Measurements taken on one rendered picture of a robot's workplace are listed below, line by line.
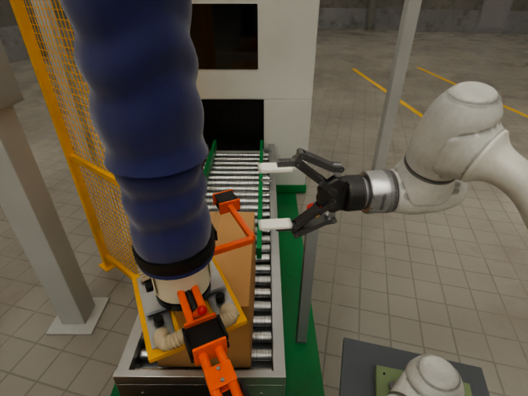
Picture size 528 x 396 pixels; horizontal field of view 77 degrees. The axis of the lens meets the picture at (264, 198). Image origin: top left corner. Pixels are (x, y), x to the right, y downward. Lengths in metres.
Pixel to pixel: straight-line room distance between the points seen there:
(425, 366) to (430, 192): 0.57
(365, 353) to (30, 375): 1.95
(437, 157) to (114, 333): 2.29
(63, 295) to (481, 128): 2.35
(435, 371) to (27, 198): 1.90
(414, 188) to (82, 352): 2.26
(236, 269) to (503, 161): 1.05
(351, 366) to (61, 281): 1.74
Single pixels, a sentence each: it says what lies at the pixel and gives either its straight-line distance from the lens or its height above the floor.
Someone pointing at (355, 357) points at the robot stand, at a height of 0.75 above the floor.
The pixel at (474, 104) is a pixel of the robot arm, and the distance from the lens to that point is 0.61.
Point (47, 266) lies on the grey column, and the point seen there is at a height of 0.55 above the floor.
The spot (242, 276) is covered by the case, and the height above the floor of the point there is 0.95.
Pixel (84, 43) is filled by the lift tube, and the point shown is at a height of 1.85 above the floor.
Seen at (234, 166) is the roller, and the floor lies 0.55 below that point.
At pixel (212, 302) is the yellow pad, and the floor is 1.10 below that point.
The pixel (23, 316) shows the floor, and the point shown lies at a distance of 2.96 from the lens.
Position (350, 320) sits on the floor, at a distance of 2.51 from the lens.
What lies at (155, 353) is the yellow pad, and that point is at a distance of 1.04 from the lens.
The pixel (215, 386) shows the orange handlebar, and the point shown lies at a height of 1.22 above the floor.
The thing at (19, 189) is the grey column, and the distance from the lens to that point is 2.06.
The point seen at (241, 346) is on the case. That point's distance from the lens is 1.48.
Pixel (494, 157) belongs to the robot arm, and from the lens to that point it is 0.63.
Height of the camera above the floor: 1.94
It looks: 33 degrees down
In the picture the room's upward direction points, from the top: straight up
